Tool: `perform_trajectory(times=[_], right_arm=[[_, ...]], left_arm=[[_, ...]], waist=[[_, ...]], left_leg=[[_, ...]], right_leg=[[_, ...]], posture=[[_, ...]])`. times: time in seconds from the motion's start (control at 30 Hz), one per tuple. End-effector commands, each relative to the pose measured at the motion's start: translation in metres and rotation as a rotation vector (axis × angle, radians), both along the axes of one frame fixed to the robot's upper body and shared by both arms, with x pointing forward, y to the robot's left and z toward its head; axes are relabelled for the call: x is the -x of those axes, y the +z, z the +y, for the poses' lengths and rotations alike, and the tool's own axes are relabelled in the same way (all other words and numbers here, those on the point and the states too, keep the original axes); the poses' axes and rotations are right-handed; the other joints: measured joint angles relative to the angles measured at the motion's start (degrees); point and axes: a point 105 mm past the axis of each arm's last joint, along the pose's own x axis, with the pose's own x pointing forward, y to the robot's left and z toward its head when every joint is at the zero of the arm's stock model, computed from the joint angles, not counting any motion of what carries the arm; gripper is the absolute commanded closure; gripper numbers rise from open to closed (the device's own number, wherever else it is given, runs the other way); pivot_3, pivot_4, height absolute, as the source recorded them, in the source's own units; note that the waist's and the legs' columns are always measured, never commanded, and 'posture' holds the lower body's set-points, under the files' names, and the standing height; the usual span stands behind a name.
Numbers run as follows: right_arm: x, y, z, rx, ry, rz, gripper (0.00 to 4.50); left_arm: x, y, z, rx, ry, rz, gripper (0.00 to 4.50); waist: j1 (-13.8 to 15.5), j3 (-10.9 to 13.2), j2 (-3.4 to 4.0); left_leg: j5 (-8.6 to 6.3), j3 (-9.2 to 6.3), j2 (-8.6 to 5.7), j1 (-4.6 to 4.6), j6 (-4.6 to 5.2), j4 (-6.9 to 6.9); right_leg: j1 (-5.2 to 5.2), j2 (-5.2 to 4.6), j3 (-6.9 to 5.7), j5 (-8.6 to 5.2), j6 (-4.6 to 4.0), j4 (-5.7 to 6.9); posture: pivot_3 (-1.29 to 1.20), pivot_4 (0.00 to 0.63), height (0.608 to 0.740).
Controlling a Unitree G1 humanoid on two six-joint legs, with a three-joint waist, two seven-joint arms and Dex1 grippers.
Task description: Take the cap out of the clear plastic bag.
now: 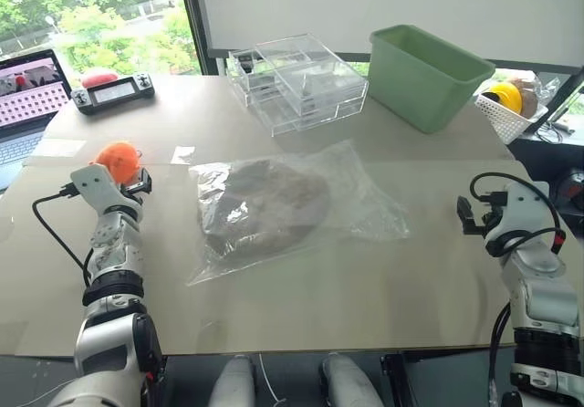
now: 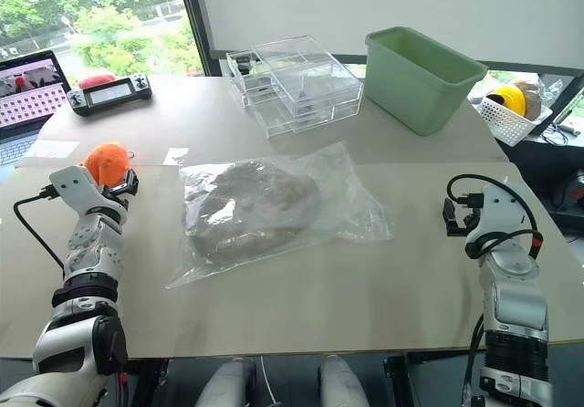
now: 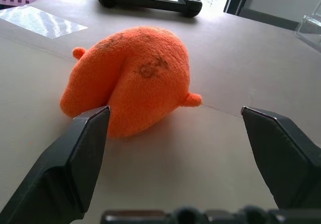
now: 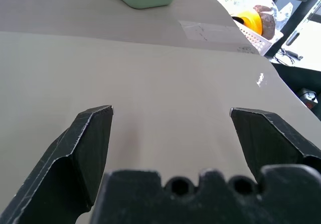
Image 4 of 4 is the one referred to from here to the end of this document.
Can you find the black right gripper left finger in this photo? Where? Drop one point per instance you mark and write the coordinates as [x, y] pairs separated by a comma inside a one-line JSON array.
[[75, 146]]

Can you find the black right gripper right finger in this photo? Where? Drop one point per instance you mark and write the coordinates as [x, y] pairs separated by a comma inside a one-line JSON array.
[[263, 138]]

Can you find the white perforated plastic basket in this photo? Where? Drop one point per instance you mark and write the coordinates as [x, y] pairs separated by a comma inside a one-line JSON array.
[[255, 40]]

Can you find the brown round object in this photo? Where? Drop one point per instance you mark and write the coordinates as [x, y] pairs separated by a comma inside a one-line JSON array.
[[267, 20]]

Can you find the yellow round toy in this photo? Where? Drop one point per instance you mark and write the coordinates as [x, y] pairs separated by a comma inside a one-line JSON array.
[[250, 20]]

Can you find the clear tape patch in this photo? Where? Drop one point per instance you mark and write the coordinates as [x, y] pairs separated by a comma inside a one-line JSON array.
[[200, 30]]

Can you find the clear crinkled plastic wrapper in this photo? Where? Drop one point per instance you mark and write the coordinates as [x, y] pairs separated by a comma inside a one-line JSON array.
[[284, 14]]

